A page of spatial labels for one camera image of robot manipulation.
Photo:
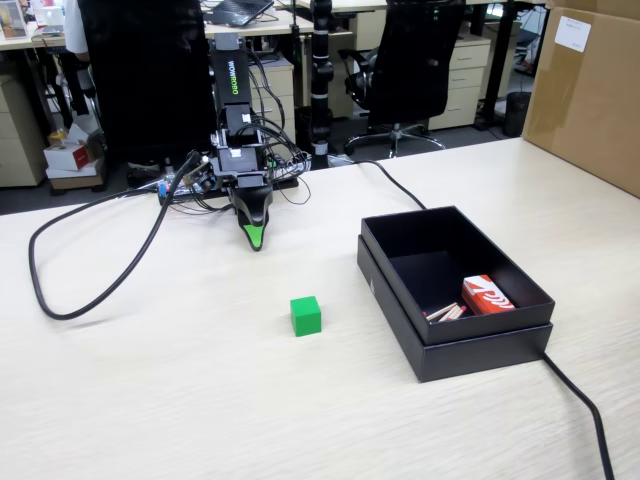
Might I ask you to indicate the black jointed pole white rings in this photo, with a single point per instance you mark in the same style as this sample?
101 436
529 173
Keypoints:
321 75

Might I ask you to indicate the red-tipped wooden match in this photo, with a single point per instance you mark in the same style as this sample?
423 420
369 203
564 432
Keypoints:
449 313
440 310
456 314

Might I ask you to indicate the flat brown cardboard box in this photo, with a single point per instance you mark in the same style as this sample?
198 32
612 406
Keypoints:
75 179

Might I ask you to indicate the black desk leg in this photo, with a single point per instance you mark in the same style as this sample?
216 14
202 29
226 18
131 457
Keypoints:
502 60

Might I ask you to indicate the large brown cardboard box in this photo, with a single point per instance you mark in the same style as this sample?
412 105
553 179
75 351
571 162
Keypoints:
585 100

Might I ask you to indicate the black open laptop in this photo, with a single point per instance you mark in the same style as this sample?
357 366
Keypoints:
240 11

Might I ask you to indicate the framed picture stand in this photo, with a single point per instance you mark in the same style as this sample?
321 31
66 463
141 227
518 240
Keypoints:
12 19

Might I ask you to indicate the black mesh chair with armrests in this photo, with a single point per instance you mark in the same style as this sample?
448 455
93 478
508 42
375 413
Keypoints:
415 60

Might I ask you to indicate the person in white shirt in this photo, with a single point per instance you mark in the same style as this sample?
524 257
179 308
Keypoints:
77 30

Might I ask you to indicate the black cardboard box tray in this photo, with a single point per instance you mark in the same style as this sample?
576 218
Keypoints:
480 330

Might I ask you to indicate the black mesh trash bin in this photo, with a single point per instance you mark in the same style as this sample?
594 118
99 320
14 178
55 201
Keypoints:
517 114

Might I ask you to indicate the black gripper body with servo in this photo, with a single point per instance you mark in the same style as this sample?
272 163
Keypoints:
240 160

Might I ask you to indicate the white and red small box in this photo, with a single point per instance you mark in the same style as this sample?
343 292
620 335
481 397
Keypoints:
70 156

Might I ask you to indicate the beige drawer cabinet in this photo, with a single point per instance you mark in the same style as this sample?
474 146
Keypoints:
275 95
20 145
462 85

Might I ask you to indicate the white shipping label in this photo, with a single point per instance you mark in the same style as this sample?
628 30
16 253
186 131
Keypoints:
574 33

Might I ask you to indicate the robot base controller board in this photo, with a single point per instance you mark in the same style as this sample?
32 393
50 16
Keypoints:
172 192

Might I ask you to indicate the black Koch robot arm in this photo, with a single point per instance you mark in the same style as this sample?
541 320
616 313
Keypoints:
231 75

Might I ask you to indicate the red and white matchbox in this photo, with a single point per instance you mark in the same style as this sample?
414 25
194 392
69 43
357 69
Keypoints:
487 295

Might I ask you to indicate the beige office desk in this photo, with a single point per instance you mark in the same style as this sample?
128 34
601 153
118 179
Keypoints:
260 30

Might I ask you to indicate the black high-back office chair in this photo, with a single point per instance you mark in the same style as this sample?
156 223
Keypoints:
150 75

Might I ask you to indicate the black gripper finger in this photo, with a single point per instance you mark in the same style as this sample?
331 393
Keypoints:
254 202
255 239

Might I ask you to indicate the green wooden cube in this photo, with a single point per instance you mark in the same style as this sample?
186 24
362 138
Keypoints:
305 316

